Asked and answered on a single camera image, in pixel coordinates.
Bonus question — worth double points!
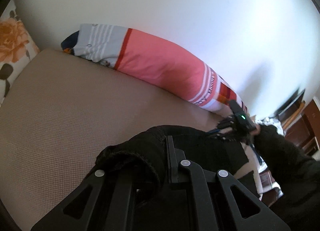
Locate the black denim pants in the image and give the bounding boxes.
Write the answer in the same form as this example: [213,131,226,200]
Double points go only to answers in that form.
[91,126,249,193]

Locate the black sleeved right forearm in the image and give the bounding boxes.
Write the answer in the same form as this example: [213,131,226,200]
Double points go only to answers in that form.
[252,124,319,230]

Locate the dark tv screen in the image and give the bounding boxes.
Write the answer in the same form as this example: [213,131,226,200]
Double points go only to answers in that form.
[272,89,305,117]

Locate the brown wooden furniture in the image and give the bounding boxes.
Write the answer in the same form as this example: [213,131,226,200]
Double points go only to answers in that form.
[281,98,319,156]

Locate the pink striped long pillow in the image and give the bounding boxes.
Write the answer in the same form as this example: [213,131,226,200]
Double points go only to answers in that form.
[61,23,247,117]

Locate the beige mattress cover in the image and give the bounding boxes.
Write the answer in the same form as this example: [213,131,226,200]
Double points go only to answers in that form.
[1,49,220,230]

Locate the floral orange white pillow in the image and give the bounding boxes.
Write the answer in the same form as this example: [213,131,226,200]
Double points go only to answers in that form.
[0,0,40,102]

